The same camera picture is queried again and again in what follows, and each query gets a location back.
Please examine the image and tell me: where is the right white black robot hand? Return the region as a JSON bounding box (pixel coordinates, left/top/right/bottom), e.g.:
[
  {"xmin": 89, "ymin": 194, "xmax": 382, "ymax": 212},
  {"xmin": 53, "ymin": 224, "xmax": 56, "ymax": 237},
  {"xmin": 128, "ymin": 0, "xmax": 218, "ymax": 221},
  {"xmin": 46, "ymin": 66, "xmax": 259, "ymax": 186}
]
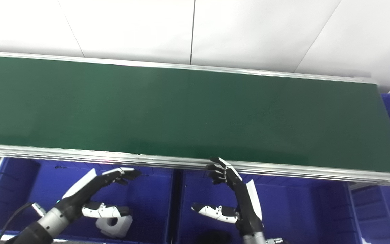
[{"xmin": 191, "ymin": 157, "xmax": 265, "ymax": 236}]

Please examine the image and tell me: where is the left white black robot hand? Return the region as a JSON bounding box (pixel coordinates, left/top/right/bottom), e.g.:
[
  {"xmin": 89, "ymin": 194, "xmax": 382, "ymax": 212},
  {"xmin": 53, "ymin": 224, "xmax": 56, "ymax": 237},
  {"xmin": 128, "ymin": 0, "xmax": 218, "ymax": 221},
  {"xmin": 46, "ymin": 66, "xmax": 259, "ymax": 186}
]
[{"xmin": 58, "ymin": 167, "xmax": 142, "ymax": 221}]

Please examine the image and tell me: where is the white plastic part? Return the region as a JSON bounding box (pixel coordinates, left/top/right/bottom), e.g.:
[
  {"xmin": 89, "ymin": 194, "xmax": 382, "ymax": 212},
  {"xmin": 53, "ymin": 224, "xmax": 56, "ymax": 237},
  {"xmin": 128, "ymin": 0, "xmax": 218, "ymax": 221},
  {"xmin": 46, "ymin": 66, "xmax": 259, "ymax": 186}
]
[{"xmin": 95, "ymin": 215, "xmax": 133, "ymax": 238}]

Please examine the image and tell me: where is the green conveyor belt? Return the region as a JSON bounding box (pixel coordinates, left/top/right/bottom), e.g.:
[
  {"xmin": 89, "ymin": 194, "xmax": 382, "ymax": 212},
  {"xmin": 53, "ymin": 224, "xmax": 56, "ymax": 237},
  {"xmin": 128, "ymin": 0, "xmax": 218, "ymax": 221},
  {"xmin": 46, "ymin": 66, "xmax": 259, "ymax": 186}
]
[{"xmin": 0, "ymin": 55, "xmax": 390, "ymax": 175}]

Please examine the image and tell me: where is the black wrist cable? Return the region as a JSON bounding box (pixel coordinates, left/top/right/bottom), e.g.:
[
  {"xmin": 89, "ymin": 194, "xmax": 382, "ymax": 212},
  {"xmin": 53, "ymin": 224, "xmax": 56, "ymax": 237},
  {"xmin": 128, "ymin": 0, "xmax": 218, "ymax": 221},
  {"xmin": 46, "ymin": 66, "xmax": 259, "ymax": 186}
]
[{"xmin": 0, "ymin": 202, "xmax": 46, "ymax": 244}]

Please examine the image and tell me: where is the aluminium conveyor side rail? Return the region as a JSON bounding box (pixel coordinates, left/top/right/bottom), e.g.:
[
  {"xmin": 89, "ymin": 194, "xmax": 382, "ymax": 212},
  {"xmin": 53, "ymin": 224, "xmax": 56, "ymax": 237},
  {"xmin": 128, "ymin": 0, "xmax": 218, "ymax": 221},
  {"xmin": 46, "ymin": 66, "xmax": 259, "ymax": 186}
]
[
  {"xmin": 0, "ymin": 51, "xmax": 379, "ymax": 84},
  {"xmin": 0, "ymin": 143, "xmax": 390, "ymax": 187}
]

